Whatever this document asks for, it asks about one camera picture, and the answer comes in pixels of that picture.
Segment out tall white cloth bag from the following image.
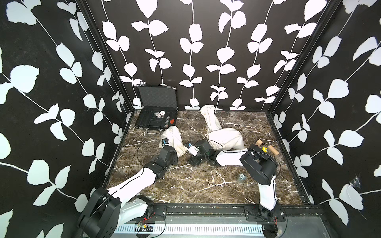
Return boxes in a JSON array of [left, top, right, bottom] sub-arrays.
[[200, 105, 222, 133]]

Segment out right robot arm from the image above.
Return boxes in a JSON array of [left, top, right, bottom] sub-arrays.
[[185, 139, 281, 220]]

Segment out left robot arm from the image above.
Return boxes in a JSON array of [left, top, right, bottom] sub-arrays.
[[74, 145, 178, 238]]

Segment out poker chips in slot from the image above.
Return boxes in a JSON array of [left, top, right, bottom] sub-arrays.
[[164, 117, 170, 128]]

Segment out poker chip stack roll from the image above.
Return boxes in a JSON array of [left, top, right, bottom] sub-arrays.
[[237, 173, 247, 183]]

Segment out white poker chips pile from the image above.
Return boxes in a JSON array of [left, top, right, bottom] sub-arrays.
[[154, 111, 165, 118]]

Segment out black poker chip case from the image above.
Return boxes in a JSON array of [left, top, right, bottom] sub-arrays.
[[136, 85, 179, 131]]

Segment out small wooden cube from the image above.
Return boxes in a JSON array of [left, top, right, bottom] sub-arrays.
[[256, 139, 263, 146]]

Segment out long wooden block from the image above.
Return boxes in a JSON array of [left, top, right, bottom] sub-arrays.
[[268, 145, 280, 156]]

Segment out white perforated strip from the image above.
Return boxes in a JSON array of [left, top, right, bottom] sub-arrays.
[[114, 224, 264, 236]]

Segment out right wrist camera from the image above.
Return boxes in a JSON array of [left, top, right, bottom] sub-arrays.
[[184, 142, 199, 157]]

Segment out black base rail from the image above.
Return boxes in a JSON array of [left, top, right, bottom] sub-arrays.
[[149, 203, 324, 223]]

